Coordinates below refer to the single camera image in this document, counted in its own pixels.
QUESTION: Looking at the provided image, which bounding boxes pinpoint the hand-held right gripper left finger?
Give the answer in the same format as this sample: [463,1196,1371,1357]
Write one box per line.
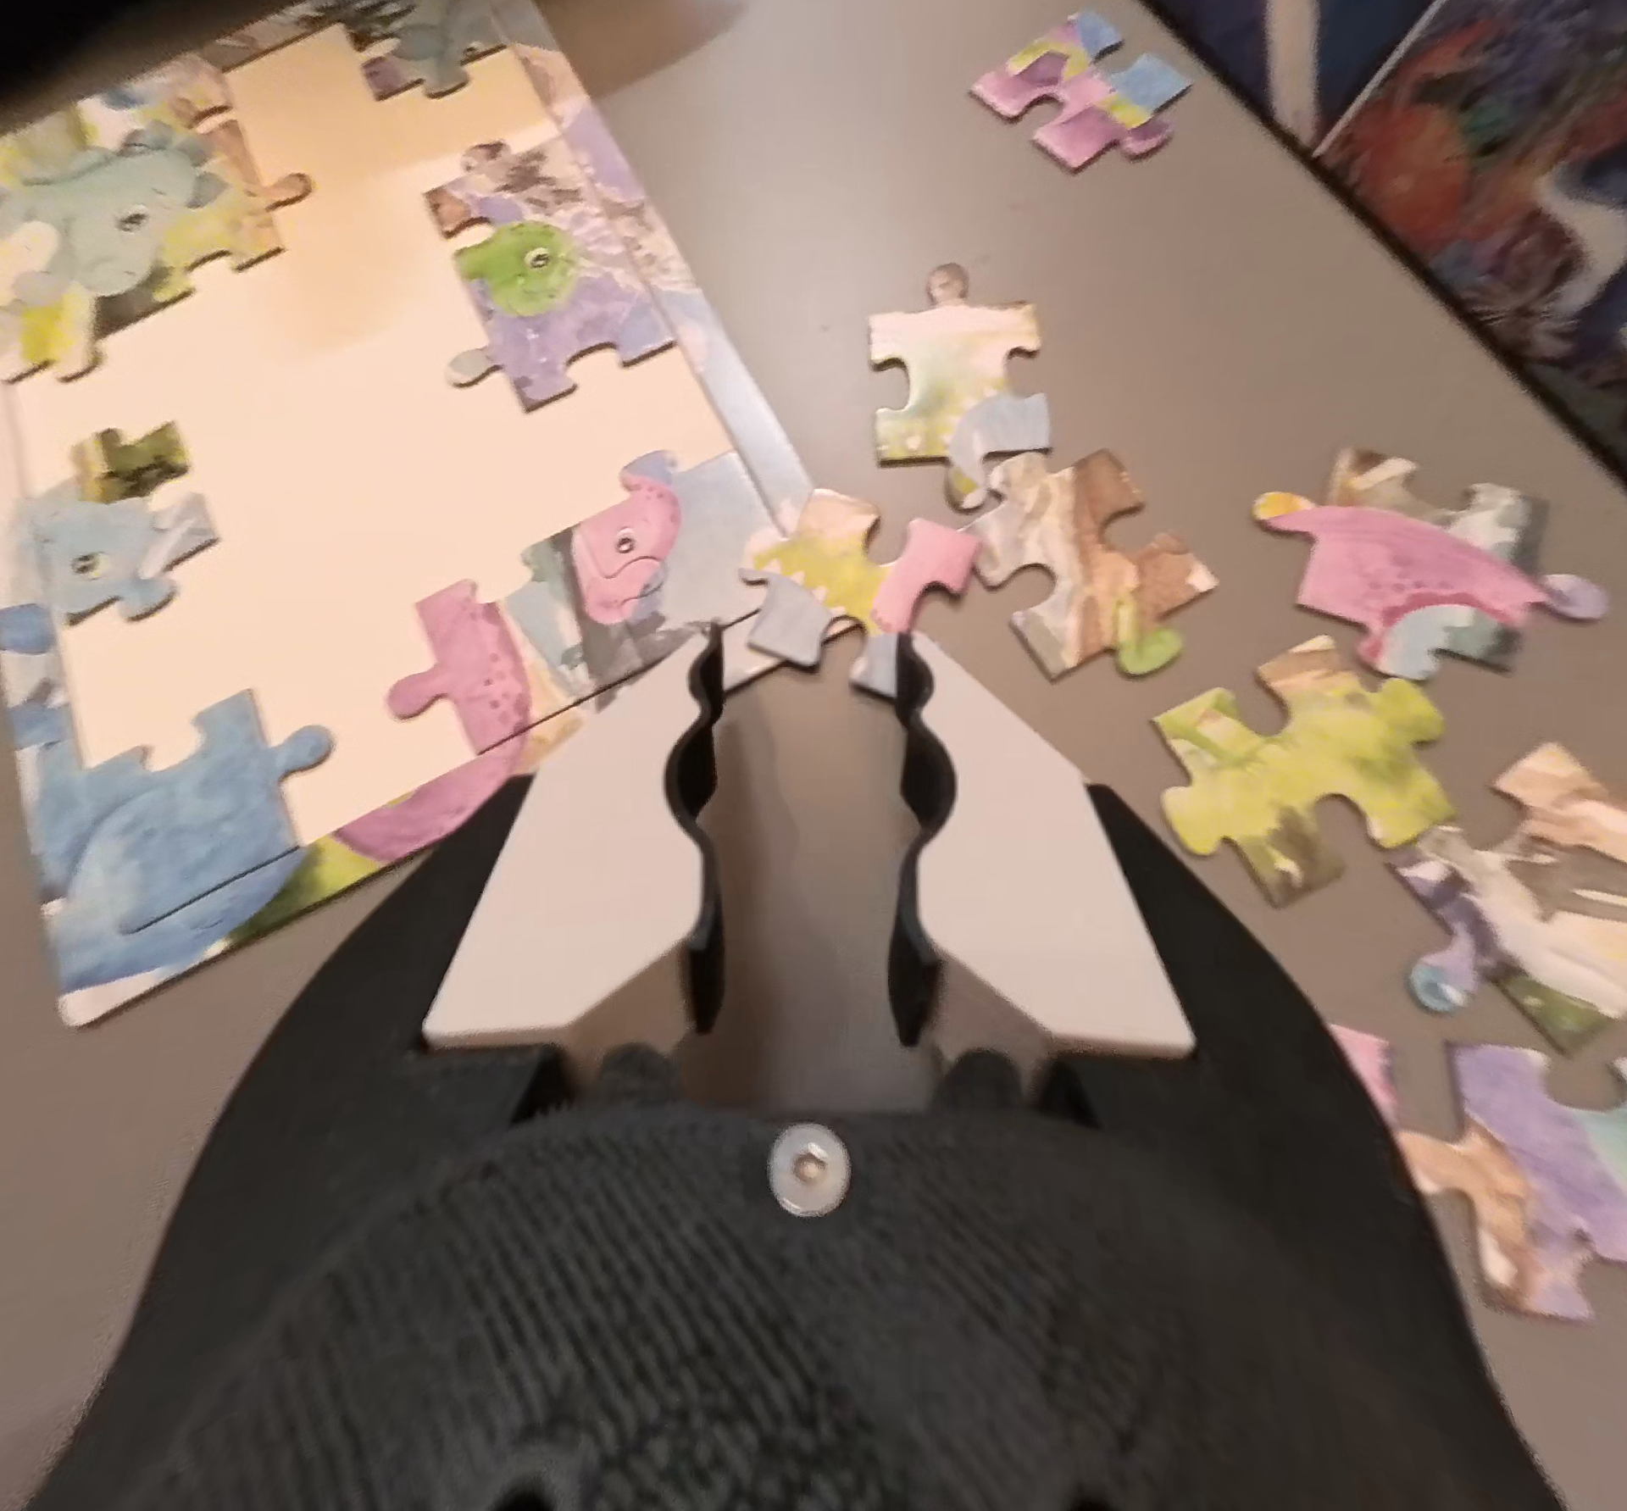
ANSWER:
[422,627,729,1074]

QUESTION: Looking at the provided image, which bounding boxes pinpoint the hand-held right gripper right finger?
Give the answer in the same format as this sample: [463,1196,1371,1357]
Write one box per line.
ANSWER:
[890,632,1197,1074]

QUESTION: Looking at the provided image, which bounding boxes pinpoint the yellow green pink puzzle piece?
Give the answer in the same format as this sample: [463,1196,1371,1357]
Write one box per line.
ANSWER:
[743,488,982,700]

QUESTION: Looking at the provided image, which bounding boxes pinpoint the dinosaur puzzle board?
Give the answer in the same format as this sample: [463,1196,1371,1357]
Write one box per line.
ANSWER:
[0,0,822,1030]

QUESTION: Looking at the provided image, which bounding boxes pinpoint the blue winged corner puzzle piece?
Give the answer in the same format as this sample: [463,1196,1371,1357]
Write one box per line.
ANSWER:
[361,0,510,102]

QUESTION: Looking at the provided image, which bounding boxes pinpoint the pink dinosaur puzzle piece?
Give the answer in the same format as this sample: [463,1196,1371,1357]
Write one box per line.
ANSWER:
[387,579,536,756]

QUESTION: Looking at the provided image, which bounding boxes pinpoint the scattered loose puzzle pieces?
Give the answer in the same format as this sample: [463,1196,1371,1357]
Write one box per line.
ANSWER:
[868,266,1627,1321]

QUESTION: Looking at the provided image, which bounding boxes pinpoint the grey blue puzzle piece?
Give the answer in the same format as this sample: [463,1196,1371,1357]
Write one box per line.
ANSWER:
[509,525,714,700]

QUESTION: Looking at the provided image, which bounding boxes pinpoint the pink lavender puzzle piece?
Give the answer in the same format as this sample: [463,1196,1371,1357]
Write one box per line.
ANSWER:
[571,452,778,635]

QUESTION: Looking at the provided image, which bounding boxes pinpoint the plain blue corner puzzle piece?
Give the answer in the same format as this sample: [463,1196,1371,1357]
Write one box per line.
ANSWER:
[31,691,336,940]

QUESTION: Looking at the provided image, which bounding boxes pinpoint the purple green head puzzle piece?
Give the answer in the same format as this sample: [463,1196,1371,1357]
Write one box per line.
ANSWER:
[444,220,682,413]

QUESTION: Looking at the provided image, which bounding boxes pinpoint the teal dinosaur eye puzzle piece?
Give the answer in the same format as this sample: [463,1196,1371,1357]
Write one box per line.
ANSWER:
[77,169,314,319]

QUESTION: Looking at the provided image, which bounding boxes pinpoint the teal yellow green puzzle piece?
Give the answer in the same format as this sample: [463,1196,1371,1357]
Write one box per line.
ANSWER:
[0,252,117,385]

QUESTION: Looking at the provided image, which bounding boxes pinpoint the purple blue yellow puzzle piece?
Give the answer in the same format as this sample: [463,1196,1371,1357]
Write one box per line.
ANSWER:
[970,9,1195,171]

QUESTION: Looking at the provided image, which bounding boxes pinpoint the yellow blue sky puzzle piece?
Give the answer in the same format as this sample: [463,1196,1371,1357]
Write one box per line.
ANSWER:
[127,75,275,203]

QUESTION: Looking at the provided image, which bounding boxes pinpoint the illustrated puzzle box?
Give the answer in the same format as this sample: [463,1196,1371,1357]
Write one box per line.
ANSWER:
[1029,0,1627,471]

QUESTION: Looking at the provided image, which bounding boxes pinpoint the teal dinosaur ear puzzle piece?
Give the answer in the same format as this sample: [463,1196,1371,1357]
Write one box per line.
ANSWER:
[0,119,155,268]

